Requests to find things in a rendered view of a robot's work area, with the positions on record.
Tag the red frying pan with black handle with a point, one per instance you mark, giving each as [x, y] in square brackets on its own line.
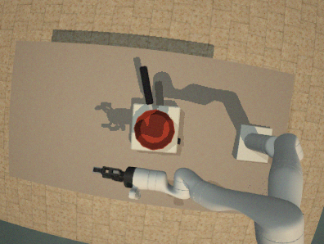
[154, 129]

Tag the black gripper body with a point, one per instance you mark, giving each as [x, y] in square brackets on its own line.
[127, 176]

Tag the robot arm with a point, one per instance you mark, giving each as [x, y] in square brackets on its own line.
[277, 217]

